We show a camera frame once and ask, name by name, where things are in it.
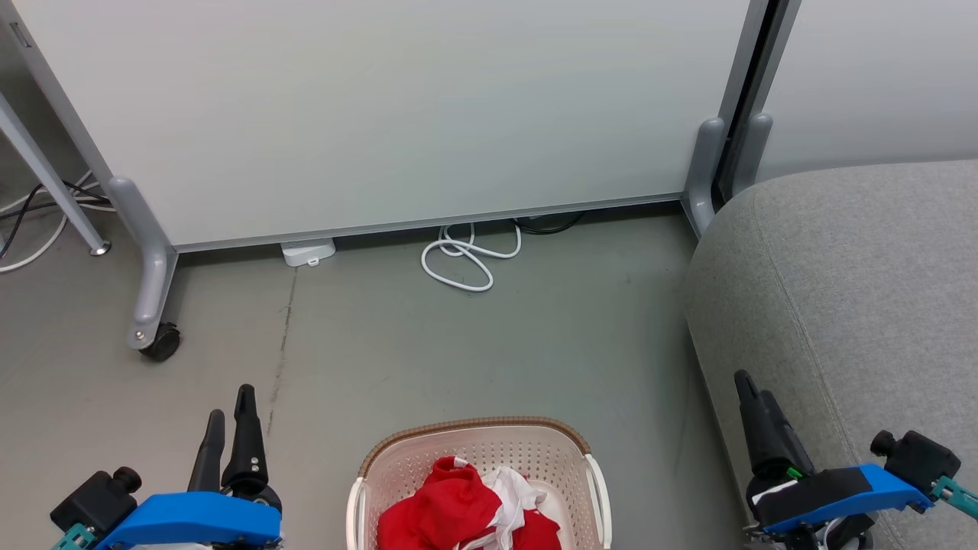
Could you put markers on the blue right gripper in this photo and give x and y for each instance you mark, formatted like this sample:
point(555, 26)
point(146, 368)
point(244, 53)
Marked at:
point(825, 496)

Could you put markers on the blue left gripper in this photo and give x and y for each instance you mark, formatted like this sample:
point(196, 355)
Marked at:
point(199, 519)

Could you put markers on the plain red garment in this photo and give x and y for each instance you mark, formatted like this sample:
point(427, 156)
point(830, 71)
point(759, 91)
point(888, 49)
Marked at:
point(443, 508)

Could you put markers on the white cloth garment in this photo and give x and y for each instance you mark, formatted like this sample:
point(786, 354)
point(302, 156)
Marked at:
point(513, 493)

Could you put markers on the grey fabric sofa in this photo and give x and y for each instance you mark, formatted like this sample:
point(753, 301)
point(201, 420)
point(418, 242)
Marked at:
point(856, 305)

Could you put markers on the black caster wheel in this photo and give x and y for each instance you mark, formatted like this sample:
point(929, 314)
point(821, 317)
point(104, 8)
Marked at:
point(163, 342)

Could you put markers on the long grey partition leg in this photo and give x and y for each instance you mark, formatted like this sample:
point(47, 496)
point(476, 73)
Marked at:
point(157, 267)

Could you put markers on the white power adapter box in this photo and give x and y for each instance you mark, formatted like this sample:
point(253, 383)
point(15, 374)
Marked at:
point(307, 250)

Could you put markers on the cream plastic laundry basket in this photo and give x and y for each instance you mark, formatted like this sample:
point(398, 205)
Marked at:
point(489, 443)

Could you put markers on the short grey partition foot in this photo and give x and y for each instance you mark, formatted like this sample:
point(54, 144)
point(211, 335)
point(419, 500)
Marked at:
point(704, 176)
point(752, 153)

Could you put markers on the thin grey table leg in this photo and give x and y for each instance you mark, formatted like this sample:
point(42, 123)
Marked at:
point(46, 172)

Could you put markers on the large white partition panel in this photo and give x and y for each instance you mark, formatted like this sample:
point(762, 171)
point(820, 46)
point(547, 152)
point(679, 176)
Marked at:
point(382, 114)

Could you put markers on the narrow white partition panel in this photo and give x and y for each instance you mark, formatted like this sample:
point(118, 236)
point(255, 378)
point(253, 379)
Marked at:
point(879, 76)

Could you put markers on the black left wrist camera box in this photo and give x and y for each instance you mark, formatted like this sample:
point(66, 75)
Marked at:
point(95, 500)

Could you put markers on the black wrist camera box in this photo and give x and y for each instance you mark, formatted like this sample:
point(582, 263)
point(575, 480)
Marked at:
point(917, 458)
point(95, 500)

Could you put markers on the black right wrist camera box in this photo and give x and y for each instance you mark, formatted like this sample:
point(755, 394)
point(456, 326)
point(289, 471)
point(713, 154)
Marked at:
point(917, 458)

